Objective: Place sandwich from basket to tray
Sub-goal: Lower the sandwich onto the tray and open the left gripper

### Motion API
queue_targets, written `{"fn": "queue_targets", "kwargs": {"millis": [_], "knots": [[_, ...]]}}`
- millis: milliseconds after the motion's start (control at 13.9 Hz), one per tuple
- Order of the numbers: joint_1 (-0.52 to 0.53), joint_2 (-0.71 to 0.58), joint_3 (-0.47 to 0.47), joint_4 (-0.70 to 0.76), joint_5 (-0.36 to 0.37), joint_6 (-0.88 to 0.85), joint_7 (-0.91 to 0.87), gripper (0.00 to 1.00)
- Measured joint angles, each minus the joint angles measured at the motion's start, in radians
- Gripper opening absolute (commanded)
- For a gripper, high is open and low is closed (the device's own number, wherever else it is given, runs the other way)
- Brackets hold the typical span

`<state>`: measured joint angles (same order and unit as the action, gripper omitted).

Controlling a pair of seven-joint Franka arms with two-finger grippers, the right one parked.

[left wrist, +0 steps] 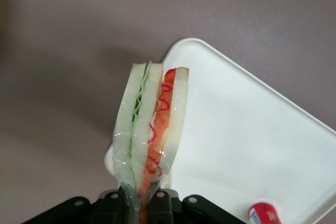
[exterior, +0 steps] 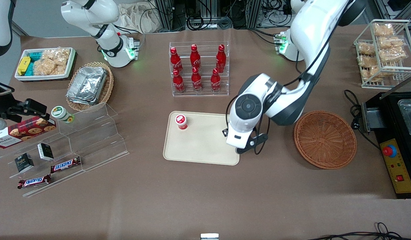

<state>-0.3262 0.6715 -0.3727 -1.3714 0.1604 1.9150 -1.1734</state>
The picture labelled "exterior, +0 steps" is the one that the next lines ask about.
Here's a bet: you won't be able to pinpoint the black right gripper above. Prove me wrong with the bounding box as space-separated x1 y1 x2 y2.
0 98 48 124

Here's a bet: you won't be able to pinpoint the beige plastic tray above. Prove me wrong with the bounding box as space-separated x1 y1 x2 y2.
163 111 242 166

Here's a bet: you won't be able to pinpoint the round brown wicker basket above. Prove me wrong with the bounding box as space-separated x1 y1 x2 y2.
293 110 358 170

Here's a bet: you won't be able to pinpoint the oval wicker basket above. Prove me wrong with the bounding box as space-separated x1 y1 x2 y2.
65 61 115 112

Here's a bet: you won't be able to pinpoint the red cookie box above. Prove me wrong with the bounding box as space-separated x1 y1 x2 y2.
0 116 57 149

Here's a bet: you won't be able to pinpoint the green lidded cup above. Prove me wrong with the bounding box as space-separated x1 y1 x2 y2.
51 105 75 124

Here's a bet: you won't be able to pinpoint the yellow snack packet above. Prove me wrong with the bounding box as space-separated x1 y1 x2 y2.
17 56 32 76

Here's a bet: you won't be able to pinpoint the small black carton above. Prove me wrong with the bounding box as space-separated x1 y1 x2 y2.
14 153 35 173
37 142 55 162

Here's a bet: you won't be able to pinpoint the bag of rice crackers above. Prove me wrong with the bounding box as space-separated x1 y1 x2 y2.
33 48 71 76

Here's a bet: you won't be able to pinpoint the teal snack packet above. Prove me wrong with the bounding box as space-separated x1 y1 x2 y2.
25 51 43 77

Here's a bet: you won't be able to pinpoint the white rectangular bin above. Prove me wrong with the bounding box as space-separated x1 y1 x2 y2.
14 47 77 82

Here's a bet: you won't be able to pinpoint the stacked foil containers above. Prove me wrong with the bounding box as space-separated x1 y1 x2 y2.
66 66 109 106

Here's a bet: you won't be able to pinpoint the snickers bar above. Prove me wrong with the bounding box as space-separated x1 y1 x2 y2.
17 174 52 190
50 156 82 174

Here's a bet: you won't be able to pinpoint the clear acrylic stepped shelf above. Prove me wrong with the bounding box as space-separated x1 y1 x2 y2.
0 102 130 198

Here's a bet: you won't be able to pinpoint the red cola bottle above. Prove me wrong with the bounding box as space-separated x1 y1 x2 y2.
170 47 184 74
172 69 186 93
190 44 202 69
191 67 204 92
210 68 222 93
215 44 227 73

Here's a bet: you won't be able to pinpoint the red lidded cup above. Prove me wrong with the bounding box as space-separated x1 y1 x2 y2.
174 114 189 131

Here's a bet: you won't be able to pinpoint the clear acrylic bottle rack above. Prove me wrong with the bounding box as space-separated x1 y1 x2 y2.
169 41 230 97

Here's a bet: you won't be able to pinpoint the beige cloth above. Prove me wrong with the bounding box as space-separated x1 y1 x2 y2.
116 3 160 34

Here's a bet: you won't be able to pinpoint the clear bag of pastries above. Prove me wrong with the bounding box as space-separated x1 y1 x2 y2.
357 55 383 82
373 22 395 37
357 41 376 56
378 36 408 49
378 47 408 64

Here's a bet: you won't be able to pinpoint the red emergency stop button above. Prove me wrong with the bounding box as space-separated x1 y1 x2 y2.
382 145 398 158

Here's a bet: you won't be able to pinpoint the black machine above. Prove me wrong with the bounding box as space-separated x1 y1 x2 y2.
362 71 411 200

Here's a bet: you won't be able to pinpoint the yellow control panel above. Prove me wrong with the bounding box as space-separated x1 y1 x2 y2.
379 138 411 194

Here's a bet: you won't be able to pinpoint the steel pan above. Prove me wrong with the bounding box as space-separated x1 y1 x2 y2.
397 99 411 139

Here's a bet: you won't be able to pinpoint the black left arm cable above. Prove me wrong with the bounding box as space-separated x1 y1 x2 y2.
224 0 356 156

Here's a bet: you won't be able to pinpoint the black power cable with plug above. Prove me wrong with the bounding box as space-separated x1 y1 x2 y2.
344 89 381 150

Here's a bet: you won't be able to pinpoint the coiled black cable bundle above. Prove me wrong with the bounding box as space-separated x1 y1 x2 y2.
187 13 233 31

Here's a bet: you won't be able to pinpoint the black floor cables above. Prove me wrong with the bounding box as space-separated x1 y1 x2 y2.
307 222 411 240

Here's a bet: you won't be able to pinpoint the white wire basket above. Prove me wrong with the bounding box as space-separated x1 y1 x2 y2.
353 19 411 90

